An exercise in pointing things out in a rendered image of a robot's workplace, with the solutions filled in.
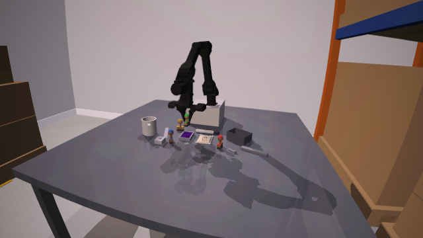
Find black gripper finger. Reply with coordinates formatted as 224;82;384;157
188;110;196;122
178;110;186;122

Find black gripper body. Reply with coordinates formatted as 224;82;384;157
168;92;206;112

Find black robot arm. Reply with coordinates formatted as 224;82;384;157
171;41;219;111

